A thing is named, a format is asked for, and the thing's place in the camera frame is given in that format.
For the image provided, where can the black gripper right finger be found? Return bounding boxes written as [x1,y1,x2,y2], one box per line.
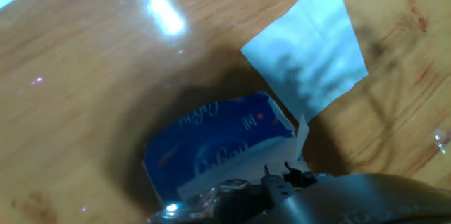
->
[262,160,320,204]

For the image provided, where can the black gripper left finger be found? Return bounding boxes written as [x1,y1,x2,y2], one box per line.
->
[147,178,264,224]

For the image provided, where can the flat white loose napkin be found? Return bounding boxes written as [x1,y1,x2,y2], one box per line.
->
[240,0,369,123]

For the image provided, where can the blue tissue pack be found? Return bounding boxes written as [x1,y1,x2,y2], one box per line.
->
[142,91,311,206]

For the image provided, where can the glossy wooden board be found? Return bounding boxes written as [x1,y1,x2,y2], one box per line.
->
[0,0,451,224]

